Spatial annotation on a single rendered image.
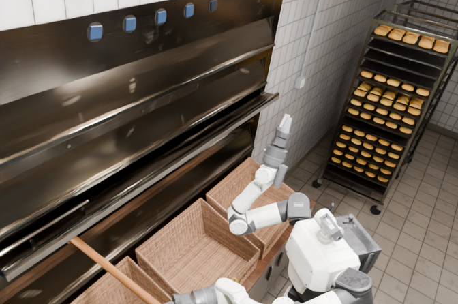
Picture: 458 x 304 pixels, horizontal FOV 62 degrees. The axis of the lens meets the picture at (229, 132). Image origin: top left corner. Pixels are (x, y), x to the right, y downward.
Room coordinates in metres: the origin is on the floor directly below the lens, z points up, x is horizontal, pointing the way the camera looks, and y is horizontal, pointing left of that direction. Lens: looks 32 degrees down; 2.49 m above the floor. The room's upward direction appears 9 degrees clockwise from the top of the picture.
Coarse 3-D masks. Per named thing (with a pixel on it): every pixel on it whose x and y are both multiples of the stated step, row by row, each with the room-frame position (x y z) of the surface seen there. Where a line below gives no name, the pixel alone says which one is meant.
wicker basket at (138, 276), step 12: (120, 264) 1.21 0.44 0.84; (132, 264) 1.24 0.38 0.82; (108, 276) 1.15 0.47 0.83; (132, 276) 1.24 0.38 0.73; (144, 276) 1.19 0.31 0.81; (96, 288) 1.08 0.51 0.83; (108, 288) 1.12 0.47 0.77; (144, 288) 1.20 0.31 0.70; (156, 288) 1.16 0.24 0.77; (84, 300) 1.01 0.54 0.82; (96, 300) 1.05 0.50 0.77; (108, 300) 1.10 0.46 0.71; (120, 300) 1.14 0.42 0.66; (132, 300) 1.19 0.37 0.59; (168, 300) 1.12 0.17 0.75
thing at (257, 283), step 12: (264, 192) 2.24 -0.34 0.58; (312, 204) 2.18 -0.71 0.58; (288, 228) 1.90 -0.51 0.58; (276, 252) 1.67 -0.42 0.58; (264, 264) 1.56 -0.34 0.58; (276, 264) 1.74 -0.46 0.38; (252, 276) 1.47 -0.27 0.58; (264, 276) 1.58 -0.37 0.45; (276, 276) 1.82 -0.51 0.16; (252, 288) 1.44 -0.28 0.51; (264, 288) 1.65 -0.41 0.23
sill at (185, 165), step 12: (252, 120) 2.29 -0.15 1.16; (216, 144) 1.92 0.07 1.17; (180, 168) 1.63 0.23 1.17; (168, 180) 1.55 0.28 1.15; (144, 192) 1.40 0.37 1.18; (132, 204) 1.33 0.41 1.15; (108, 216) 1.21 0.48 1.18; (96, 228) 1.14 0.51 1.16; (60, 252) 0.99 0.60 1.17; (36, 264) 0.91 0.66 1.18; (48, 264) 0.94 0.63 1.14; (0, 276) 0.84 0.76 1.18; (24, 276) 0.86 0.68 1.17; (0, 288) 0.79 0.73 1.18; (12, 288) 0.82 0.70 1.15
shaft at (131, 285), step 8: (72, 240) 1.03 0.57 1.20; (80, 240) 1.03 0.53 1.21; (80, 248) 1.00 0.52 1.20; (88, 248) 1.00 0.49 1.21; (96, 256) 0.96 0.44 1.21; (104, 264) 0.93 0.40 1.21; (112, 272) 0.91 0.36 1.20; (120, 272) 0.91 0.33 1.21; (120, 280) 0.88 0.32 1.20; (128, 280) 0.88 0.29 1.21; (128, 288) 0.86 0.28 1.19; (136, 288) 0.85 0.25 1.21; (144, 296) 0.83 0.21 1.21
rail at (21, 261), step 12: (276, 96) 2.20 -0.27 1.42; (252, 108) 1.97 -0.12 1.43; (240, 120) 1.83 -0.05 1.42; (216, 132) 1.65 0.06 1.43; (204, 144) 1.55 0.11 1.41; (180, 156) 1.40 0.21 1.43; (144, 180) 1.20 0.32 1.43; (108, 204) 1.04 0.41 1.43; (84, 216) 0.96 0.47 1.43; (72, 228) 0.90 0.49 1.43; (48, 240) 0.83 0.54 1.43; (36, 252) 0.78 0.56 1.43; (12, 264) 0.72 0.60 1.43
